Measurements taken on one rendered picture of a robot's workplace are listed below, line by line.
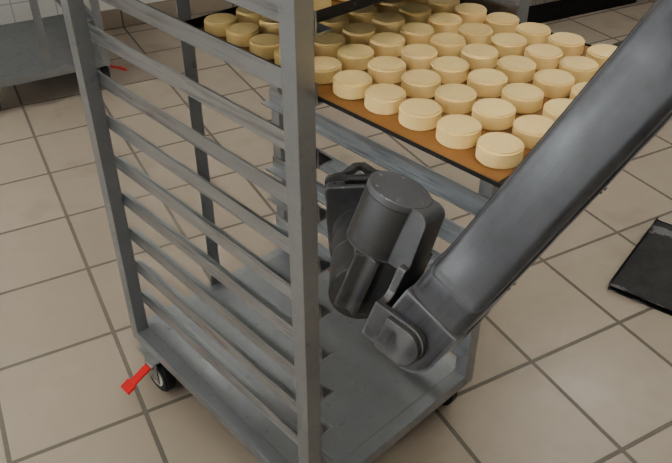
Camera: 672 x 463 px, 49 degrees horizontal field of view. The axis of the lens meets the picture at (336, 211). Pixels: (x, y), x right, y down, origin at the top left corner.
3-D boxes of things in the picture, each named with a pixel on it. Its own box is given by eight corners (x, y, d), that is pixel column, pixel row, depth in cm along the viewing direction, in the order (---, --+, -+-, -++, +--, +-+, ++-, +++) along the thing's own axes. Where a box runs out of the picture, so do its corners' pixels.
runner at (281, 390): (333, 426, 128) (333, 415, 126) (321, 435, 126) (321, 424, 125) (141, 260, 166) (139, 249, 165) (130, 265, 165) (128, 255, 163)
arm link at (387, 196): (409, 375, 60) (454, 336, 67) (467, 266, 54) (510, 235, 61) (300, 291, 64) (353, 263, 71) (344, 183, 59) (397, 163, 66)
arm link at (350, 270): (319, 315, 64) (380, 333, 65) (345, 254, 61) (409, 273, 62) (322, 271, 70) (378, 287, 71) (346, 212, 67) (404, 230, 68)
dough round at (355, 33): (368, 50, 104) (368, 36, 102) (336, 44, 105) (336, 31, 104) (381, 38, 107) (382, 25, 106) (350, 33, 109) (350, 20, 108)
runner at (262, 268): (333, 312, 112) (333, 297, 111) (319, 320, 111) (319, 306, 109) (121, 157, 151) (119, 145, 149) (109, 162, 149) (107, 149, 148)
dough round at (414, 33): (396, 46, 105) (397, 32, 104) (402, 33, 109) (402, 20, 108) (431, 49, 104) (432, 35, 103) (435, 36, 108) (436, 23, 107)
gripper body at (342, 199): (332, 264, 77) (330, 307, 71) (325, 179, 72) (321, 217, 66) (394, 262, 77) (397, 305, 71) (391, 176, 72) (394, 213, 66)
